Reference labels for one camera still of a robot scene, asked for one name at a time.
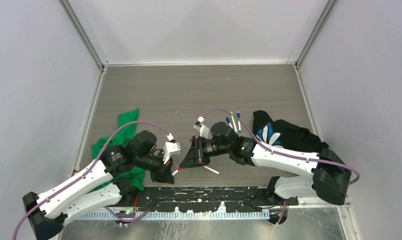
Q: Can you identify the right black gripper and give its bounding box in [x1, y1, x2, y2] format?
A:
[179, 137, 230, 172]

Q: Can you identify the blue capped white pen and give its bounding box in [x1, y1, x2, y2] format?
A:
[237, 111, 242, 132]

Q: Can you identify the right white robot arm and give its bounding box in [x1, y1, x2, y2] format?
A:
[179, 122, 352, 206]

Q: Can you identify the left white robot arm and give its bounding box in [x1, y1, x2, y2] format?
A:
[22, 130, 181, 240]

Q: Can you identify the black daisy cloth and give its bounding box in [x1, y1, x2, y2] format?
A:
[252, 110, 329, 153]

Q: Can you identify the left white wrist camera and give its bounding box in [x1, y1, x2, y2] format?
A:
[163, 133, 181, 165]

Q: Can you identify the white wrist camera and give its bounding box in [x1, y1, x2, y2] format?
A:
[193, 116, 210, 139]
[163, 133, 181, 165]

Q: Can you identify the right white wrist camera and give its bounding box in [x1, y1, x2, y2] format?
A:
[193, 116, 210, 139]

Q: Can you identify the slotted cable duct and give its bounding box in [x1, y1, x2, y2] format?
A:
[78, 209, 270, 221]

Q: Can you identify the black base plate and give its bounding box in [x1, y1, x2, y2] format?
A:
[114, 186, 281, 213]

